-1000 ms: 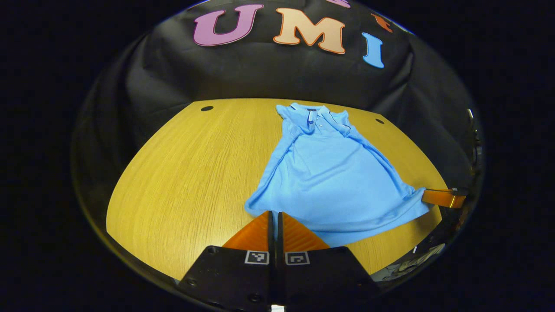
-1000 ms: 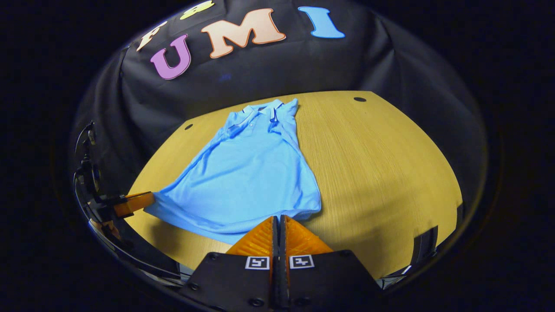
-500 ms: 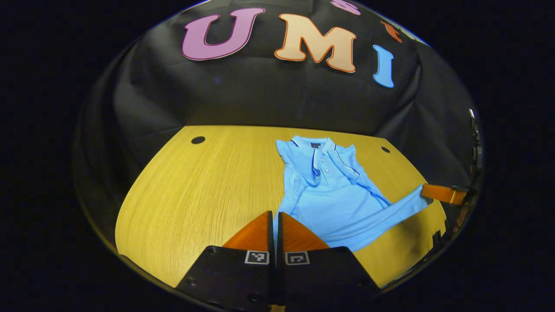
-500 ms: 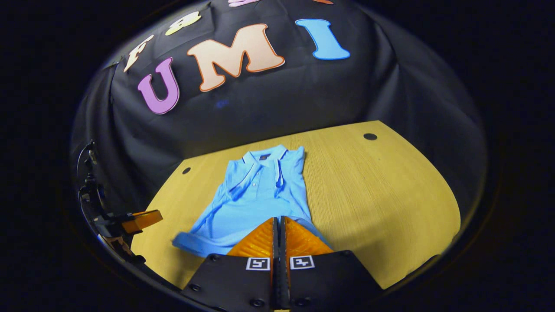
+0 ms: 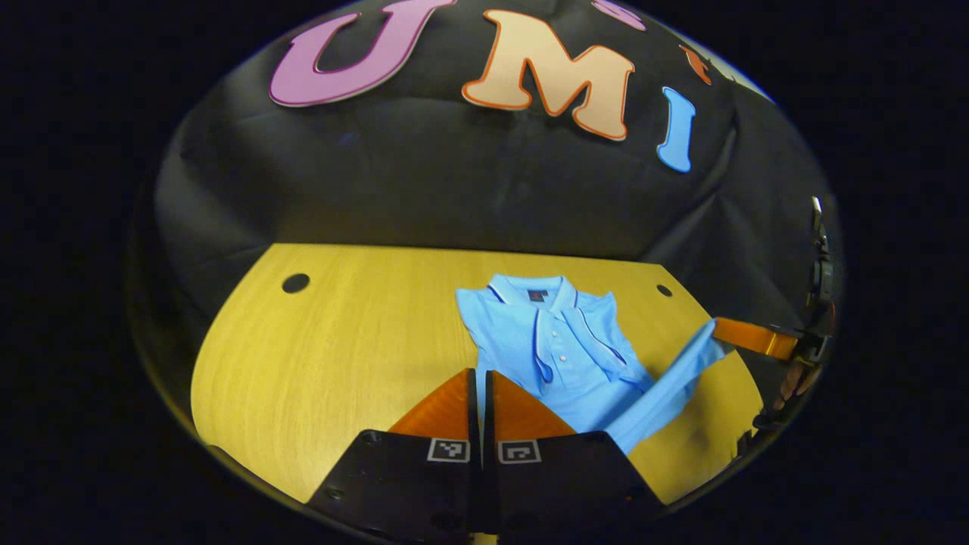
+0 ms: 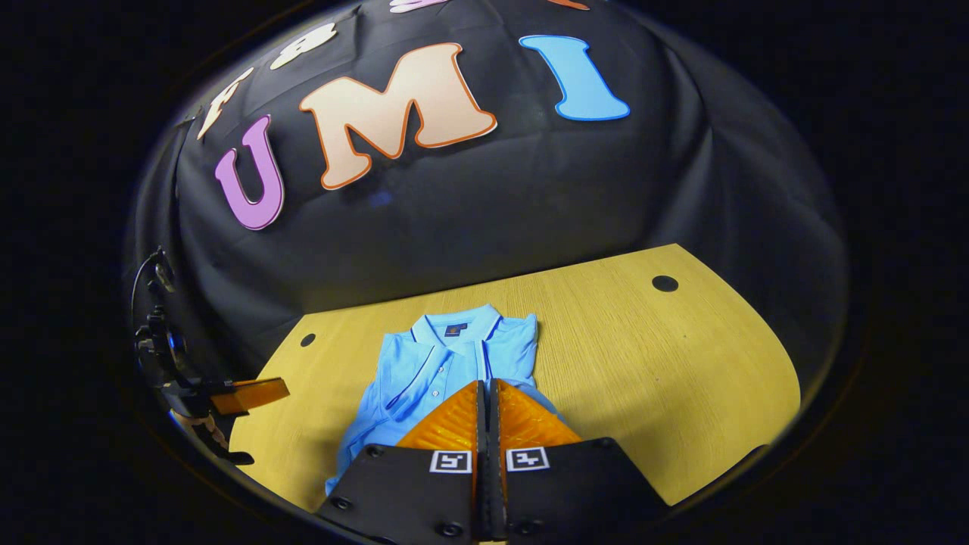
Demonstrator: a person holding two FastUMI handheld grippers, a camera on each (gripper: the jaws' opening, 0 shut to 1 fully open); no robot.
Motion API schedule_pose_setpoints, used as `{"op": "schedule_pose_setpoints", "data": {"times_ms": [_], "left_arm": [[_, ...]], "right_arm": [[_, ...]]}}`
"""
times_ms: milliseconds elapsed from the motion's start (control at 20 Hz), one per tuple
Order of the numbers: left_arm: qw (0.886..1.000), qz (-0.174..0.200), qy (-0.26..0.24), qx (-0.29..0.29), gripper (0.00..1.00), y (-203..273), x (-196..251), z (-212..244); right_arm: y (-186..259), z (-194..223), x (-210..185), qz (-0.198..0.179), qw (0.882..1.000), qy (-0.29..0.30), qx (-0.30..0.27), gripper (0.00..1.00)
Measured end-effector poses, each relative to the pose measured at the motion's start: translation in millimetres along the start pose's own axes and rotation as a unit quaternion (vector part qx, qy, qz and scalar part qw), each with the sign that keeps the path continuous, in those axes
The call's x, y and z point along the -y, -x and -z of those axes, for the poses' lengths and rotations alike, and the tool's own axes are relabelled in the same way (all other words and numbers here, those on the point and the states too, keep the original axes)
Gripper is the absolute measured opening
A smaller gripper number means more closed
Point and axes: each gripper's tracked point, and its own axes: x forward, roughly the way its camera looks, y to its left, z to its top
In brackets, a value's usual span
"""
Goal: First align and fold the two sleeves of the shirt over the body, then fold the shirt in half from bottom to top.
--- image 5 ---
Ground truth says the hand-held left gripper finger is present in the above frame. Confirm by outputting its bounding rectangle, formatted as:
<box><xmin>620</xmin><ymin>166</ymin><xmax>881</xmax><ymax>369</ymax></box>
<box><xmin>307</xmin><ymin>368</ymin><xmax>483</xmax><ymax>543</ymax></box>
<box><xmin>484</xmin><ymin>369</ymin><xmax>668</xmax><ymax>540</ymax></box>

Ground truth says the light blue polo T-shirt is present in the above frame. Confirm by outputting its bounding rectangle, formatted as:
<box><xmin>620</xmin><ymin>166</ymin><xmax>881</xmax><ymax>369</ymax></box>
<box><xmin>454</xmin><ymin>272</ymin><xmax>731</xmax><ymax>455</ymax></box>

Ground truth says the black backdrop cloth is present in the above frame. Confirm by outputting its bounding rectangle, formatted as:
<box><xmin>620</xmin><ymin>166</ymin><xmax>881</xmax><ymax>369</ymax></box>
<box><xmin>151</xmin><ymin>0</ymin><xmax>841</xmax><ymax>357</ymax></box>

